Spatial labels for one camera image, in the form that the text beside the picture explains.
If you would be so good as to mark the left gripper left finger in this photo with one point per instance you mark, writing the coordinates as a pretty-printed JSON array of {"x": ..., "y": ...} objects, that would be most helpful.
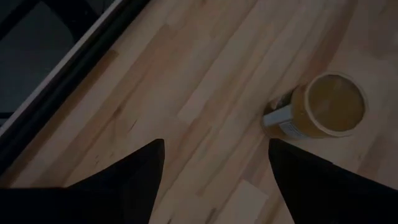
[{"x": 93, "y": 199}]

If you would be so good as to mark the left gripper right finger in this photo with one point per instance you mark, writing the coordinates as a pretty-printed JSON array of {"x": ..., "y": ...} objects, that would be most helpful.
[{"x": 335, "y": 196}]

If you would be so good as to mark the gold-lid spice jar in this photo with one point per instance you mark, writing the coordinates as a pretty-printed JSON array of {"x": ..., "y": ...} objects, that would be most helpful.
[{"x": 335, "y": 104}]

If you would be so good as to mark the black aluminium table frame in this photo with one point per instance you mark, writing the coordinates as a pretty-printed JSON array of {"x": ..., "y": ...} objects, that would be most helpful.
[{"x": 62, "y": 82}]

